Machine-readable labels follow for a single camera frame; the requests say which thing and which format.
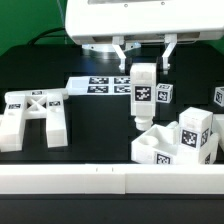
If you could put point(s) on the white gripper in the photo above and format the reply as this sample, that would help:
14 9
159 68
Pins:
103 21

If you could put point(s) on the white chair seat part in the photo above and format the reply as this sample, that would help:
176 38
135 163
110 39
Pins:
160 145

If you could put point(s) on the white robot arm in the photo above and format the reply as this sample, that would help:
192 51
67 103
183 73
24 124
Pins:
100 49

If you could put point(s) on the white chair back part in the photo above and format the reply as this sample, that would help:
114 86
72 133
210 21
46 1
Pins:
25 105

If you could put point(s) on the small white tagged cube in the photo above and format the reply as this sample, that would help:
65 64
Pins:
164 93

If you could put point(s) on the white tagged cube right edge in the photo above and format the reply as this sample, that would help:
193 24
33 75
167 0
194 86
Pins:
219 96

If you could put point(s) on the white block right edge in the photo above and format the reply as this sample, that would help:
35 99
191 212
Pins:
218 127

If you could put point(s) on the white front rail wall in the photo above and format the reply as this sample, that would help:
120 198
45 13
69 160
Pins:
111 179

